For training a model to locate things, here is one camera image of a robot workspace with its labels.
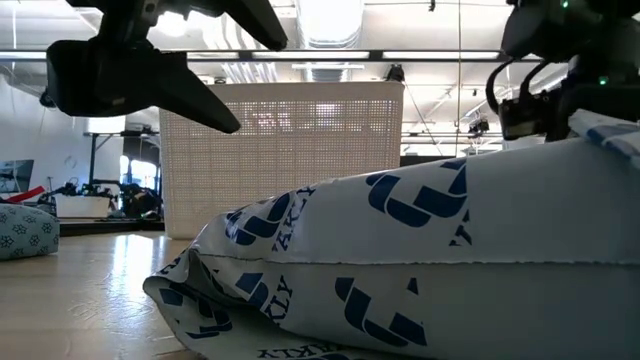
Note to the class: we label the red background bar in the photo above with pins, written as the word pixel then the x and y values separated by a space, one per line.
pixel 25 195

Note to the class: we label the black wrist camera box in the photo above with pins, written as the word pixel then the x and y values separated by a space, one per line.
pixel 522 117

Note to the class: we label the white bag with blue print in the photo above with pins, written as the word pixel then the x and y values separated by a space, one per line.
pixel 450 250

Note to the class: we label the black overhead camera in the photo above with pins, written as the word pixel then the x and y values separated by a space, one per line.
pixel 395 73

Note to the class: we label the black ceiling-hung camera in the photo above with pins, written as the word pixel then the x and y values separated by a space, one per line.
pixel 478 126

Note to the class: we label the thin vertical hanging pole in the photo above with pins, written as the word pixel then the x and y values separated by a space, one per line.
pixel 458 80

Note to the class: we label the white perforated plastic basket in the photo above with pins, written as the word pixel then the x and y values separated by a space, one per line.
pixel 300 150

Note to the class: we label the white background bin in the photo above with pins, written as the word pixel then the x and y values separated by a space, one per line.
pixel 82 206

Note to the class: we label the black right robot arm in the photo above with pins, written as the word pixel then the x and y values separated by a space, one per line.
pixel 565 30

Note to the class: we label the black overhead frame beam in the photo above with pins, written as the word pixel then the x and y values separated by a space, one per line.
pixel 350 55

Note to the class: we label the dark background board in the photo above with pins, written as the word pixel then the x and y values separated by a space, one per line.
pixel 425 161

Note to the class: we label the light blue floral pouch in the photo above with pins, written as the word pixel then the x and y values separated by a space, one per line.
pixel 25 232

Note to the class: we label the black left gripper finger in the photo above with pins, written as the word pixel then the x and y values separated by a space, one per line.
pixel 135 85
pixel 250 20

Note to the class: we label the blue white striped packet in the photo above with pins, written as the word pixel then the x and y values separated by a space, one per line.
pixel 610 135

